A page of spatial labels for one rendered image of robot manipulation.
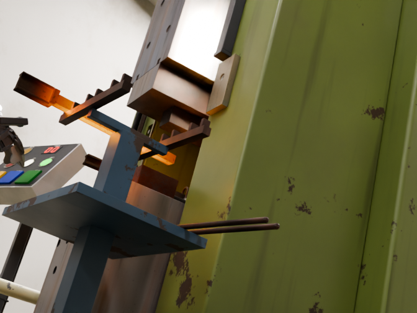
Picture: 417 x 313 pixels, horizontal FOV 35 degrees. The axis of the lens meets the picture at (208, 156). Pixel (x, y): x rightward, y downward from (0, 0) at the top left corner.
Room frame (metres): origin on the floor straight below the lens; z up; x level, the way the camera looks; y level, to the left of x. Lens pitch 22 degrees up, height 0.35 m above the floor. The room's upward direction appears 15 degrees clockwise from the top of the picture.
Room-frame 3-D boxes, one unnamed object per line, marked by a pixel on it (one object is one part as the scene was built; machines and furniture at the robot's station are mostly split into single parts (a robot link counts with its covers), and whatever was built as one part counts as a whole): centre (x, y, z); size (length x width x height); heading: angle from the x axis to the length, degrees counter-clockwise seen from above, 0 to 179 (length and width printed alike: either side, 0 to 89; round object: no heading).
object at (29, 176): (2.21, 0.59, 1.01); 0.07 x 0.05 x 0.07; 51
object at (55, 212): (1.38, 0.19, 0.70); 0.40 x 0.30 x 0.02; 31
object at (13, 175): (2.27, 0.67, 1.01); 0.07 x 0.05 x 0.07; 51
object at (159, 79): (1.99, 0.08, 1.32); 0.42 x 0.20 x 0.10; 116
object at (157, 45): (1.95, 0.06, 1.56); 0.42 x 0.39 x 0.40; 116
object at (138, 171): (1.76, 0.14, 0.95); 0.12 x 0.09 x 0.07; 116
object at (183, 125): (1.99, 0.03, 1.24); 0.30 x 0.07 x 0.06; 116
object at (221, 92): (1.67, 0.01, 1.27); 0.09 x 0.02 x 0.17; 26
